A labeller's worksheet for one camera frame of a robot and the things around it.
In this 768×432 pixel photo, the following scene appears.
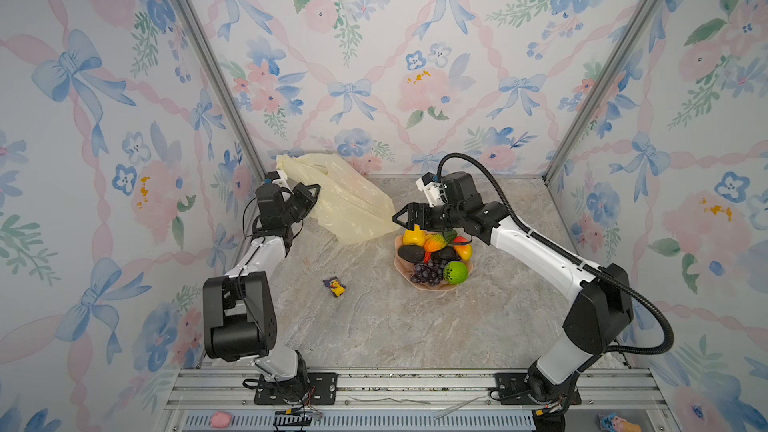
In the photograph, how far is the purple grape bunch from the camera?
875 millimetres

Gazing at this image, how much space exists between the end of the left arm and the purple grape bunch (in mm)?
359

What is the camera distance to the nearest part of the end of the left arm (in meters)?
0.69
